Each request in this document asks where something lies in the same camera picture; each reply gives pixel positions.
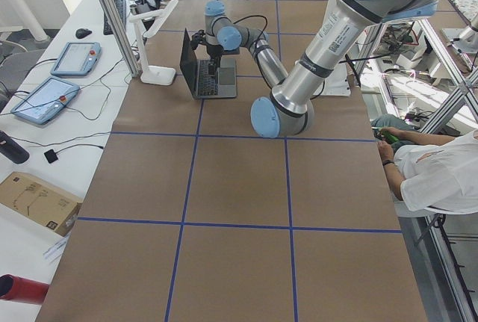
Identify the white desk lamp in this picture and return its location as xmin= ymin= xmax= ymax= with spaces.
xmin=128 ymin=0 xmax=179 ymax=85

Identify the person in white shirt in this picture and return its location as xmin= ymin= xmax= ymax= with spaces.
xmin=370 ymin=114 xmax=477 ymax=217

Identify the red cylinder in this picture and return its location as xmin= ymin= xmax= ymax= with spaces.
xmin=1 ymin=274 xmax=50 ymax=305

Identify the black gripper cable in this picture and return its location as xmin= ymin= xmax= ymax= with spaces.
xmin=231 ymin=14 xmax=269 ymax=45

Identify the black water bottle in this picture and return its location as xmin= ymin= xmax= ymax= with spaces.
xmin=0 ymin=131 xmax=30 ymax=164

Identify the brown cardboard box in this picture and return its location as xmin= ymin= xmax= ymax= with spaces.
xmin=1 ymin=172 xmax=82 ymax=237

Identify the grey laptop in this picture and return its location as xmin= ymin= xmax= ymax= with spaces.
xmin=180 ymin=29 xmax=238 ymax=99

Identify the aluminium frame post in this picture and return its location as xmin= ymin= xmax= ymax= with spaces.
xmin=99 ymin=0 xmax=140 ymax=78

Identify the black mouse pad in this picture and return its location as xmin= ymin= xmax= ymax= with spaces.
xmin=223 ymin=48 xmax=240 ymax=55

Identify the blue teach pendant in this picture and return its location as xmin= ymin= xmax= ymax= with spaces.
xmin=10 ymin=76 xmax=80 ymax=126
xmin=50 ymin=42 xmax=102 ymax=78

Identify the black computer mouse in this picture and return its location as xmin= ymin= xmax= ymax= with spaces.
xmin=75 ymin=28 xmax=92 ymax=39

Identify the far blue teach pendant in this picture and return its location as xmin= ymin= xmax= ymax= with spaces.
xmin=50 ymin=42 xmax=102 ymax=78

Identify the near blue teach pendant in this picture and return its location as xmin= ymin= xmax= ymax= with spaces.
xmin=10 ymin=76 xmax=80 ymax=126

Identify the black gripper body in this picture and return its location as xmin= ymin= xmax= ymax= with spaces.
xmin=206 ymin=43 xmax=223 ymax=61

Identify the black keyboard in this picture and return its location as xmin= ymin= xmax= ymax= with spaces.
xmin=102 ymin=0 xmax=128 ymax=36

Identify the small black square device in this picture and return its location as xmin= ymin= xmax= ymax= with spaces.
xmin=43 ymin=149 xmax=58 ymax=164

